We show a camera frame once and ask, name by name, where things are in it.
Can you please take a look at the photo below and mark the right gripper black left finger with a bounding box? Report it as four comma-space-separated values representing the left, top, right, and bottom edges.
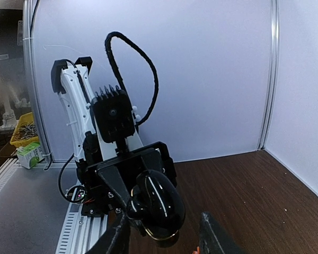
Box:
86, 213, 130, 254

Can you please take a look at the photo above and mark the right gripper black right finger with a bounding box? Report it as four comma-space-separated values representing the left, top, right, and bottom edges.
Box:
199, 212, 244, 254

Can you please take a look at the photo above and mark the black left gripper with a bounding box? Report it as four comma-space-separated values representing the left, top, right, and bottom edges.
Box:
84, 142, 177, 214

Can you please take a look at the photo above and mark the black charging case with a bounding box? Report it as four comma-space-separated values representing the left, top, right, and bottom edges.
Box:
126, 170, 186, 248

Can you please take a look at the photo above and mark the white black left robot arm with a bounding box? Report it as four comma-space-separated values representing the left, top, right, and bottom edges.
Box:
51, 57, 183, 221

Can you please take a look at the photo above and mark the orange earbud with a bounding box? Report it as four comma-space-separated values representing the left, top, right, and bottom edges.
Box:
192, 246, 200, 254

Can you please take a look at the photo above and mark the green white carton box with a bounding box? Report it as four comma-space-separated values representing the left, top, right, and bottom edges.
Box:
16, 142, 44, 169

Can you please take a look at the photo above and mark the yellow bin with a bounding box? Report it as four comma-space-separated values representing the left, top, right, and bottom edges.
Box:
10, 112, 39, 148

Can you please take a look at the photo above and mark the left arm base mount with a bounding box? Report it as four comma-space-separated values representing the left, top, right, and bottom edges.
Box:
64, 184, 116, 217

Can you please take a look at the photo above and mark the aluminium front rail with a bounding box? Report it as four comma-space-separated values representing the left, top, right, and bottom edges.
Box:
56, 203, 108, 254

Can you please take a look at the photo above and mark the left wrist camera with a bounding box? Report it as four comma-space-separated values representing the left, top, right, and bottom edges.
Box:
91, 85, 135, 143

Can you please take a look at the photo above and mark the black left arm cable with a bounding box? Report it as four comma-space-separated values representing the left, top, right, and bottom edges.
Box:
104, 31, 159, 128

